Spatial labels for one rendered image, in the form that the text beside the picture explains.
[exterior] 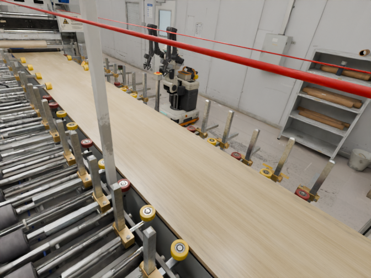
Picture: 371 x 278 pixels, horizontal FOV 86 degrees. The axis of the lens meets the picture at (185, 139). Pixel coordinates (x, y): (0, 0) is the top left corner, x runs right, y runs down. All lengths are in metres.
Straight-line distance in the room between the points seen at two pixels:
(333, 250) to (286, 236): 0.22
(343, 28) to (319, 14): 0.42
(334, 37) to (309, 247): 3.35
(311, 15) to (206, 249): 3.81
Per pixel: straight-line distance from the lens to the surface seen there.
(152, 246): 0.85
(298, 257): 1.17
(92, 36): 0.99
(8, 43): 4.89
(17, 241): 1.26
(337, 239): 1.36
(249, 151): 1.66
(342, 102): 3.66
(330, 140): 4.27
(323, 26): 4.11
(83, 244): 1.17
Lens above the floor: 1.78
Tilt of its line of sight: 32 degrees down
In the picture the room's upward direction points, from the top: 7 degrees clockwise
